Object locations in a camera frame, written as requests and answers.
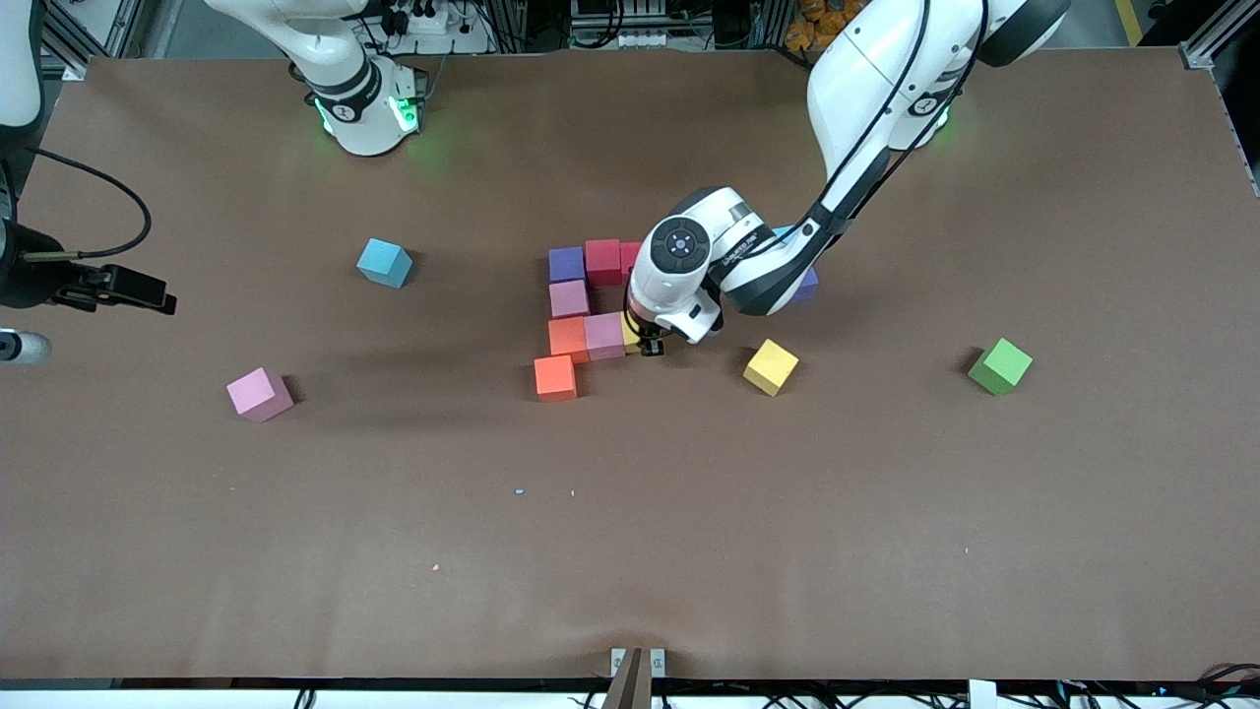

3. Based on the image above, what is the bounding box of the orange foam cube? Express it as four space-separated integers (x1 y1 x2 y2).
548 315 590 364
534 354 579 402

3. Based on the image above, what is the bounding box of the brown table cover sheet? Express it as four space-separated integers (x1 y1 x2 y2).
0 44 1260 682

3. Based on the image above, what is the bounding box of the white electronics box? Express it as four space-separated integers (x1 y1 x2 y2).
569 0 672 50

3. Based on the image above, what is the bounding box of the metal table clamp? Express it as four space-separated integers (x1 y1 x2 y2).
608 646 667 709

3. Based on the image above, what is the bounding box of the bag of orange fruits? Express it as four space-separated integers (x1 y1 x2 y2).
785 0 867 52

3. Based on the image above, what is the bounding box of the green foam cube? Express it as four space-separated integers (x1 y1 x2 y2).
968 337 1035 397

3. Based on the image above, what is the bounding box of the white power strip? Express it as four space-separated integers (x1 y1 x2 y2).
379 0 493 55

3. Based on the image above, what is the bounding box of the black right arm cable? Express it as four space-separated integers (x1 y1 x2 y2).
20 146 154 262

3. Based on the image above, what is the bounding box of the aluminium frame strut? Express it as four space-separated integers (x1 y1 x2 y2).
39 0 149 82
1181 0 1260 72

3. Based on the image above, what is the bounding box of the black cable bundle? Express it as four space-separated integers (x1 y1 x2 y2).
1024 662 1260 709

